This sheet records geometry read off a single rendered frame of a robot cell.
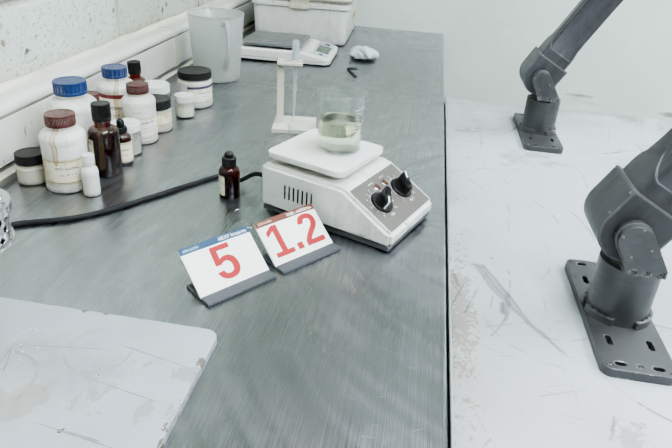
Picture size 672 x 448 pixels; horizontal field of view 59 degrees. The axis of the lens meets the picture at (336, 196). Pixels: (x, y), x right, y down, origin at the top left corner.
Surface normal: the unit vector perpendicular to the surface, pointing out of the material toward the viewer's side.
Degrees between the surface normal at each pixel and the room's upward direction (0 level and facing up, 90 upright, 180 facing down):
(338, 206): 90
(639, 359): 0
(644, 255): 90
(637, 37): 90
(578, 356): 0
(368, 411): 0
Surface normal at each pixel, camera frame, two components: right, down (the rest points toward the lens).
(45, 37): 0.99, 0.12
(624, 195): -0.83, -0.55
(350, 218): -0.52, 0.35
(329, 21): -0.13, 0.48
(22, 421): 0.06, -0.90
